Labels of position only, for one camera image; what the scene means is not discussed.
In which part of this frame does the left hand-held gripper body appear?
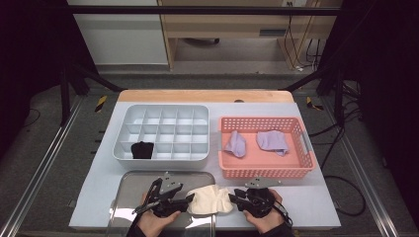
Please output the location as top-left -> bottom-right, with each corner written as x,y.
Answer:
132,171 -> 186,218

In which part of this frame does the grey translucent box lid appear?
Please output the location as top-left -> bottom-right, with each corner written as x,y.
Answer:
107,170 -> 218,237

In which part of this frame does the white cabinet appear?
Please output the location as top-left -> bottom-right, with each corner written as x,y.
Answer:
67,0 -> 169,66

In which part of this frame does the black horizontal frame bar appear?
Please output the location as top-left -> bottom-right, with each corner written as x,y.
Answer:
67,5 -> 342,16

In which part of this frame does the dark object under desk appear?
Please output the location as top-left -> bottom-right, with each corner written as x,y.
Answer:
182,38 -> 220,46

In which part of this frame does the white divided storage box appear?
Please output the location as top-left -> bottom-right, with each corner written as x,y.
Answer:
112,104 -> 210,171

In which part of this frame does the black stand leg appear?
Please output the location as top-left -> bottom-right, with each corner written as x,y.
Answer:
58,62 -> 125,127
280,65 -> 347,127

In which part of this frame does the pink perforated plastic basket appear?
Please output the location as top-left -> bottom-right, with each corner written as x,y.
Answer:
217,116 -> 318,181

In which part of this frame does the black curtain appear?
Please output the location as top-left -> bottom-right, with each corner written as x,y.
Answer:
0,0 -> 100,152
317,0 -> 419,228

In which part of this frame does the yellow black floor tape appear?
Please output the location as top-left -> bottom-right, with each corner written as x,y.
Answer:
305,96 -> 324,112
94,95 -> 109,114

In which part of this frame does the person's right hand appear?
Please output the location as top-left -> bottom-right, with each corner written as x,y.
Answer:
242,189 -> 285,235

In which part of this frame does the person's left hand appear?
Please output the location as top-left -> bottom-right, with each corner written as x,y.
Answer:
135,193 -> 182,237

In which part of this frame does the thin black floor cable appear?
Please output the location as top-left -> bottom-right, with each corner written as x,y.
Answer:
18,108 -> 42,129

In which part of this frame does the purple sock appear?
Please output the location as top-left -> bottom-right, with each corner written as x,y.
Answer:
256,130 -> 291,157
223,130 -> 247,158

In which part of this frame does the yellow cable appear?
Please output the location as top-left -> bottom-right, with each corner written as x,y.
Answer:
285,0 -> 319,72

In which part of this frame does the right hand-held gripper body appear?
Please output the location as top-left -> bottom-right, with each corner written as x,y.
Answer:
241,177 -> 284,219

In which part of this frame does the light wooden desk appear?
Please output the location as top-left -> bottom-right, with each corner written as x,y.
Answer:
157,0 -> 344,72

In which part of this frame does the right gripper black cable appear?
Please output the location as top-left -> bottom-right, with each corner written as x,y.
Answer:
273,200 -> 294,229

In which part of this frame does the metal floor rail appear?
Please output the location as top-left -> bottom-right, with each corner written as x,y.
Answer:
320,97 -> 401,237
0,95 -> 85,237

